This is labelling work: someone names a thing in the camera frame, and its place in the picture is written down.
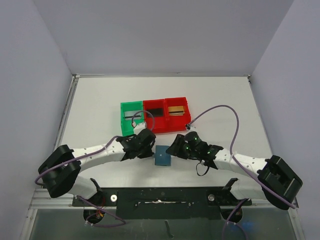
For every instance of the green plastic bin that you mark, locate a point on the green plastic bin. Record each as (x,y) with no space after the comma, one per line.
(126,126)

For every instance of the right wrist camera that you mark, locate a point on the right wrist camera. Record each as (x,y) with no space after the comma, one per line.
(192,136)

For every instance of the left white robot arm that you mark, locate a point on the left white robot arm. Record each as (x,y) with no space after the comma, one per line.
(60,171)

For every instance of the gold card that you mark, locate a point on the gold card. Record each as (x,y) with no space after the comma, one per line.
(176,110)

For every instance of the red plastic bin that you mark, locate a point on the red plastic bin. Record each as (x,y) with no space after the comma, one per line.
(177,123)
(160,122)

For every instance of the blue leather card holder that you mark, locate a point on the blue leather card holder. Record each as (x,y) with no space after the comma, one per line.
(161,157)

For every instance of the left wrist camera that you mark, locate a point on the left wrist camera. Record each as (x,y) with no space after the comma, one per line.
(139,126)

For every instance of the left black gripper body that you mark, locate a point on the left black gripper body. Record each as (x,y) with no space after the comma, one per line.
(146,146)

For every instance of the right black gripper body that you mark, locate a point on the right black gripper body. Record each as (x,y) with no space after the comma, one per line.
(176,145)

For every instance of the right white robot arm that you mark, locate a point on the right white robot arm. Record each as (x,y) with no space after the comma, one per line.
(276,180)

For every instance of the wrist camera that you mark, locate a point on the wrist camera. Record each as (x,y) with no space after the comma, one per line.
(192,136)
(139,126)

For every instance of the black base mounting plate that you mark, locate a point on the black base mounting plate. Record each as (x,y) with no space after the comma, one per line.
(168,203)

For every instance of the black card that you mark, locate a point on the black card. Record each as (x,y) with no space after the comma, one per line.
(156,112)

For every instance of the aluminium frame rail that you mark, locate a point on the aluminium frame rail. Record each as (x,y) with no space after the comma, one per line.
(41,199)

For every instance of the silver VIP card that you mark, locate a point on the silver VIP card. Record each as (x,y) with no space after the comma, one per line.
(132,114)

